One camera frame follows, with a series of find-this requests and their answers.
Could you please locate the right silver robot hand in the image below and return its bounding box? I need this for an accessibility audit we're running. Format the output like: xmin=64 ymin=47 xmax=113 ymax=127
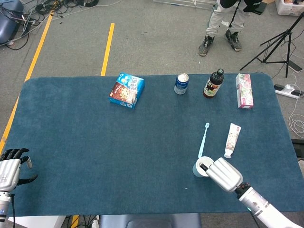
xmin=199 ymin=157 xmax=244 ymax=192

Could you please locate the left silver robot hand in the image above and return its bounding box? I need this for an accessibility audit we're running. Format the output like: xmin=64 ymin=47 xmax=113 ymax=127
xmin=0 ymin=148 xmax=38 ymax=192

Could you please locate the light blue plastic mug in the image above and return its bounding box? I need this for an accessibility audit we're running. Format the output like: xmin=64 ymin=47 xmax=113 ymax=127
xmin=192 ymin=156 xmax=214 ymax=178

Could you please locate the white floral toothpaste tube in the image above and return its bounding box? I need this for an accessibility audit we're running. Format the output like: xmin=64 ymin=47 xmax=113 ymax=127
xmin=223 ymin=123 xmax=242 ymax=159

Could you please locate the light blue toothbrush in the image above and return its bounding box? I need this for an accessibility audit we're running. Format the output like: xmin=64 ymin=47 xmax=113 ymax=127
xmin=198 ymin=122 xmax=210 ymax=158

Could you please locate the pink and white box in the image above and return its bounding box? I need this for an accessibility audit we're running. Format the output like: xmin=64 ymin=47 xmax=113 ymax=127
xmin=235 ymin=73 xmax=254 ymax=110

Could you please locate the white box under table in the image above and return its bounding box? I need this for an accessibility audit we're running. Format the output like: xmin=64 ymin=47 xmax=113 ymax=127
xmin=10 ymin=215 xmax=66 ymax=228

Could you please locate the blue table mat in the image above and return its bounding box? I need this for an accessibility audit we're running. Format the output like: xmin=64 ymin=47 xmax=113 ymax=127
xmin=0 ymin=73 xmax=299 ymax=218

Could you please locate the dark tea bottle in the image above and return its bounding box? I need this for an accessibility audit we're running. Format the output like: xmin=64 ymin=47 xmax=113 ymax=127
xmin=202 ymin=68 xmax=225 ymax=99

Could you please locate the blue soda can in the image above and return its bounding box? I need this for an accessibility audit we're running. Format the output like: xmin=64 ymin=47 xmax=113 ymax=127
xmin=174 ymin=73 xmax=190 ymax=95

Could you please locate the white power strip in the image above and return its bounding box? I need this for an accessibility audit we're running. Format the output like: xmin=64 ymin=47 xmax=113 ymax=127
xmin=274 ymin=83 xmax=304 ymax=99

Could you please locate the blue cookie box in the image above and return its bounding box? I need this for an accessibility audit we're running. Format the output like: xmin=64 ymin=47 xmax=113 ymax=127
xmin=108 ymin=72 xmax=145 ymax=110

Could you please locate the black tripod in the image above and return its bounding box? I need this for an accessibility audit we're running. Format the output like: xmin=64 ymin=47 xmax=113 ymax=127
xmin=239 ymin=11 xmax=304 ymax=78

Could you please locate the dark blue machine base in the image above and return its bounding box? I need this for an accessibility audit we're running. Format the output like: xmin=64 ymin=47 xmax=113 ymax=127
xmin=0 ymin=0 xmax=24 ymax=45

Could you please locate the standing person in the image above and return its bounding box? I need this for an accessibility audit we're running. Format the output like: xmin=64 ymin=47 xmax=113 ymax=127
xmin=198 ymin=0 xmax=268 ymax=57

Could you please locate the white storage basket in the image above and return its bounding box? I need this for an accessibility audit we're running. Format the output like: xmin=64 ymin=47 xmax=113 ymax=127
xmin=275 ymin=0 xmax=304 ymax=17

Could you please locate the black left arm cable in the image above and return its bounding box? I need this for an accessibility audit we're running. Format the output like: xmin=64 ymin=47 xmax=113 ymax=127
xmin=9 ymin=193 xmax=17 ymax=228

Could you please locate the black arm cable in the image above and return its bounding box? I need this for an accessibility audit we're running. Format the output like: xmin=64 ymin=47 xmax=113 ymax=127
xmin=249 ymin=209 xmax=261 ymax=228
xmin=9 ymin=193 xmax=17 ymax=228

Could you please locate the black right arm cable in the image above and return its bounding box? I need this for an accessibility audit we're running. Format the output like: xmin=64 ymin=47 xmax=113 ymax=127
xmin=249 ymin=209 xmax=261 ymax=228

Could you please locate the white coiled cable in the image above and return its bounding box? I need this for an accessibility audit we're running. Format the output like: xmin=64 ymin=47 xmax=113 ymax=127
xmin=282 ymin=52 xmax=304 ymax=138

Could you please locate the black cable bundle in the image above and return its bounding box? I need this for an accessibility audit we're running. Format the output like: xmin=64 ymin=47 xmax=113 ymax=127
xmin=0 ymin=0 xmax=99 ymax=50

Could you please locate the white metal floor frame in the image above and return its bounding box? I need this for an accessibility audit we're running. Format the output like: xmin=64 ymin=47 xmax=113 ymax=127
xmin=153 ymin=0 xmax=218 ymax=10

